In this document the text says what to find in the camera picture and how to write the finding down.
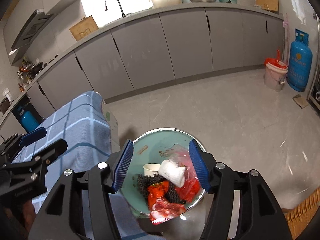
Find blue gas cylinder right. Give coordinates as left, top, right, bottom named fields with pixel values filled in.
left=287, top=29, right=313, bottom=92

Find black kitchen faucet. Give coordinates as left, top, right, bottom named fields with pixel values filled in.
left=104, top=0, right=126, bottom=19

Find white paper towel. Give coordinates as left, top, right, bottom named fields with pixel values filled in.
left=158, top=160, right=186, bottom=187

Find metal storage shelf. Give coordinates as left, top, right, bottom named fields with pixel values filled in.
left=307, top=12, right=319, bottom=115

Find range hood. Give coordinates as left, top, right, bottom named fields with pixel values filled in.
left=9, top=8, right=56, bottom=55

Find grey kitchen cabinet run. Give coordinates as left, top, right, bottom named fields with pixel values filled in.
left=1, top=3, right=284, bottom=139

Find wicker basket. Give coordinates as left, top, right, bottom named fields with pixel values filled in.
left=282, top=187, right=320, bottom=239

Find blue gas cylinder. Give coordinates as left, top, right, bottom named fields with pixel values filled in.
left=287, top=29, right=313, bottom=92
left=17, top=106, right=40, bottom=133

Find black mesh scrubber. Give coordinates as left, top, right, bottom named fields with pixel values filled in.
left=137, top=174, right=186, bottom=204

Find right wooden cutting board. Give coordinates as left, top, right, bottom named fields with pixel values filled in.
left=255, top=0, right=279, bottom=12

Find wooden cutting board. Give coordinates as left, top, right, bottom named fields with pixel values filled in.
left=255, top=0, right=279, bottom=12
left=69, top=16, right=99, bottom=41

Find orange blue snack wrapper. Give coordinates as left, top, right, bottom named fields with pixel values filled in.
left=148, top=180, right=186, bottom=225

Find pink crinkled plastic bag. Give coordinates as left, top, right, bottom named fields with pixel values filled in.
left=167, top=144, right=197, bottom=180

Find red plastic wrapper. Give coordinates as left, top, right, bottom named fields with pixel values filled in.
left=183, top=178, right=201, bottom=203

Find black wok on stove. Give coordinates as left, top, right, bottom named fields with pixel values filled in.
left=28, top=61, right=43, bottom=75

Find blue gas cylinder left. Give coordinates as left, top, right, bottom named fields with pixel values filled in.
left=17, top=106, right=40, bottom=133

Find white paper cup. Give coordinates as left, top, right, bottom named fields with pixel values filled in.
left=143, top=164, right=161, bottom=177

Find left wooden cutting board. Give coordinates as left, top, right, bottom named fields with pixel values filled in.
left=69, top=16, right=99, bottom=41

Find cardboard scrap on floor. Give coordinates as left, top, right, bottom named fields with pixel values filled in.
left=292, top=94, right=309, bottom=109

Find teal metal-rimmed trash bin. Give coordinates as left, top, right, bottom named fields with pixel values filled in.
left=119, top=128, right=197, bottom=218

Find white bucket red bag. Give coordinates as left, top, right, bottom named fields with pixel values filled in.
left=264, top=49, right=288, bottom=92

